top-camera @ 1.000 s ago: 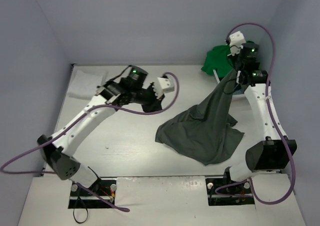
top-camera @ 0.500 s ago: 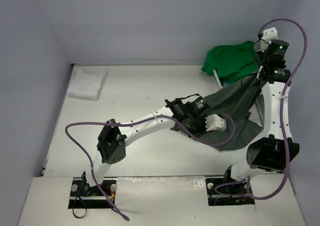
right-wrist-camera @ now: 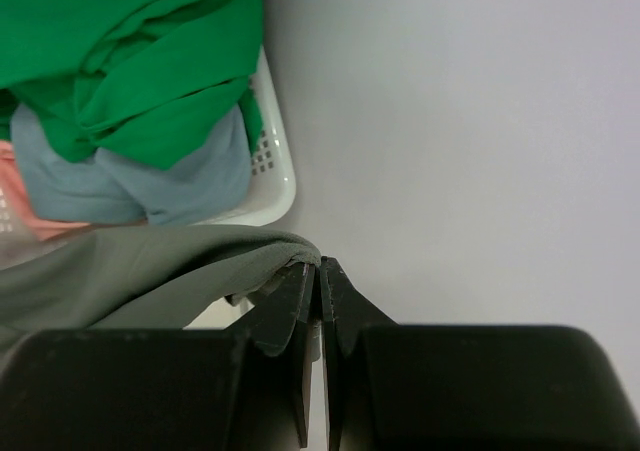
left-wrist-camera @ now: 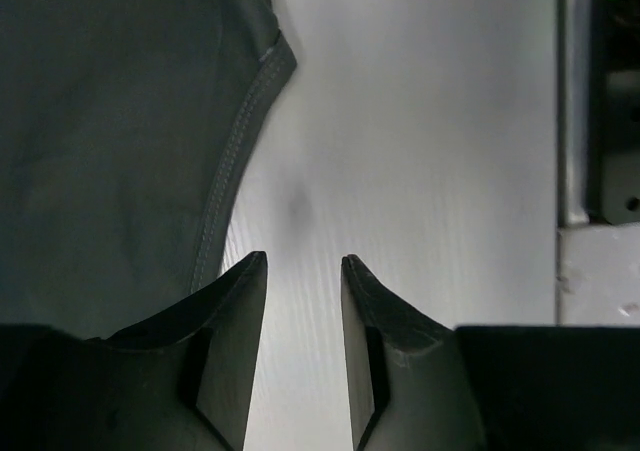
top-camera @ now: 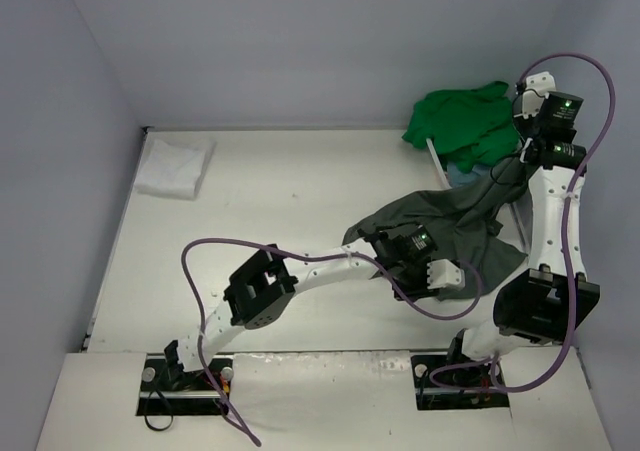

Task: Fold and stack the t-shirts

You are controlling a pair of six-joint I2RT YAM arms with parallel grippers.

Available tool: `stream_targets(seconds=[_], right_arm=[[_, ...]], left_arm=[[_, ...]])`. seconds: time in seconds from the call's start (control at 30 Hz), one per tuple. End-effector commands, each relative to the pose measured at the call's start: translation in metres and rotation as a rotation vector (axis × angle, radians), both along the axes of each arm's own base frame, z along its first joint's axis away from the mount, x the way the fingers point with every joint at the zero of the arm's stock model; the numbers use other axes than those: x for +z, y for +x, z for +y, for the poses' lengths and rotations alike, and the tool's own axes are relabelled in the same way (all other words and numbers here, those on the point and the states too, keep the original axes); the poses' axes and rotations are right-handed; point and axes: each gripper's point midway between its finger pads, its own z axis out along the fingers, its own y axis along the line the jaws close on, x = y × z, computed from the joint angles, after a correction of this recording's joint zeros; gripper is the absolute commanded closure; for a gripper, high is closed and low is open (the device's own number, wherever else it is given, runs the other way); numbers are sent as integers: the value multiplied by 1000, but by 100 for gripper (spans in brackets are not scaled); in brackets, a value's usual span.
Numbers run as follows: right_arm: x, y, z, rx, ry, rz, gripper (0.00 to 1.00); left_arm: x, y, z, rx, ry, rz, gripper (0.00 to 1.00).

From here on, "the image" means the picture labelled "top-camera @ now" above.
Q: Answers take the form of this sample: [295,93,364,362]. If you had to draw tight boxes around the grey t shirt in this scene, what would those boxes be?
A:
[343,158,535,294]

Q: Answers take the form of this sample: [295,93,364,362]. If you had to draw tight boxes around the white t shirt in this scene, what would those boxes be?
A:
[134,139,215,200]

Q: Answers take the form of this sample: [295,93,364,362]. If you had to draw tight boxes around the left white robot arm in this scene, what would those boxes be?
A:
[163,224,437,391]

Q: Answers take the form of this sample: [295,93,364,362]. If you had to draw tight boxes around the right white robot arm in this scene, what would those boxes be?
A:
[442,91,600,383]

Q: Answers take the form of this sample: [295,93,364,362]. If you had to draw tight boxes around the green t shirt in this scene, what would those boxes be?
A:
[402,81,519,173]

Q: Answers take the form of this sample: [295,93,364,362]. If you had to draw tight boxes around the white laundry basket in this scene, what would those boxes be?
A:
[426,139,451,189]

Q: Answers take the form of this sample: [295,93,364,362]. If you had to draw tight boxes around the light blue t shirt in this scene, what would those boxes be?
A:
[446,162,490,188]

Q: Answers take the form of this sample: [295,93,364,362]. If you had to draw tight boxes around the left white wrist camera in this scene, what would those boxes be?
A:
[427,259,465,290]

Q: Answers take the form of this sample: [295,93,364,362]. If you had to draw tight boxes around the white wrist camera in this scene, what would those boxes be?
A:
[427,259,465,290]
[513,71,556,120]

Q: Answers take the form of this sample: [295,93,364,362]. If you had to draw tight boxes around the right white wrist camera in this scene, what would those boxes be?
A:
[513,71,556,120]

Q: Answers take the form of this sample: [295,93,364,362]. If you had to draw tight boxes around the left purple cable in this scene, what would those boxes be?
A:
[180,238,485,446]

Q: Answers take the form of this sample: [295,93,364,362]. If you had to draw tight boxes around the purple cable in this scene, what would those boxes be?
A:
[429,52,617,393]
[180,238,485,446]

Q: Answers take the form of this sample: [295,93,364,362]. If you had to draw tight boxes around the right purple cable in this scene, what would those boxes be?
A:
[429,52,617,393]

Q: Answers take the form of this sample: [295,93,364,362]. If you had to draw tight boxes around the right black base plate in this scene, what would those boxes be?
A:
[410,353,510,412]

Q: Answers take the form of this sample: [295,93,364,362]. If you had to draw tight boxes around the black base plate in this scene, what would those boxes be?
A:
[410,353,510,412]
[136,355,229,418]

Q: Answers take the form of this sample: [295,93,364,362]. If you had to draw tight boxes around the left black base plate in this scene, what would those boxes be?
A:
[136,355,229,418]

